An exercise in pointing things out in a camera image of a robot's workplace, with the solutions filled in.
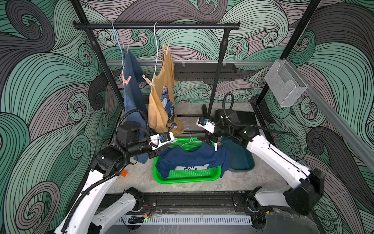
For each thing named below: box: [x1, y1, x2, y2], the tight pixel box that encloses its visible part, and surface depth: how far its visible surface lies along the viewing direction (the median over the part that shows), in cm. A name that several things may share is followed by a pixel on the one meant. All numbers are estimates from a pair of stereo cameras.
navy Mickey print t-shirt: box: [155, 143, 229, 179], surface depth 83 cm
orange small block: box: [120, 169, 129, 177], surface depth 83 cm
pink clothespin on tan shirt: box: [142, 74, 154, 88], surface depth 58 cm
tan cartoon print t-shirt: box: [148, 51, 184, 137], surface depth 71 cm
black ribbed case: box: [214, 108, 261, 138], surface depth 57 cm
